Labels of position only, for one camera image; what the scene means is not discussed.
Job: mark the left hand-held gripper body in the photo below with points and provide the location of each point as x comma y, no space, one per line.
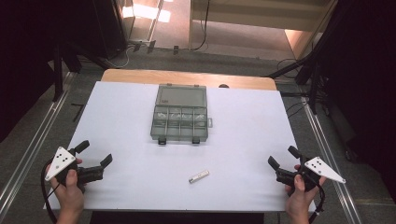
62,160

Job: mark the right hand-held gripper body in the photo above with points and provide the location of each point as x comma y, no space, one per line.
322,169

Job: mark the small white metal connector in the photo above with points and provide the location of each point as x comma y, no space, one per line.
199,176

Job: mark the clear grey compartment storage box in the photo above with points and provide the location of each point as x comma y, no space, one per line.
180,96

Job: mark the person's left hand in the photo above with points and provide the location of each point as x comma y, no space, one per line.
70,196

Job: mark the person's right hand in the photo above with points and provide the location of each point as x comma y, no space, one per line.
300,200

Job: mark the white table cover sheet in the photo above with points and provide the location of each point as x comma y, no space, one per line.
243,149

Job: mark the black metal stand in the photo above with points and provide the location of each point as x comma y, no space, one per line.
57,74
313,81

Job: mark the pile of small white parts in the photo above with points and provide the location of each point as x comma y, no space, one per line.
182,116

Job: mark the black curtain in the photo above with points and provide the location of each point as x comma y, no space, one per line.
367,77
28,46

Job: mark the metal floor rail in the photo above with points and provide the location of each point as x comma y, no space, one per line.
327,155
34,146

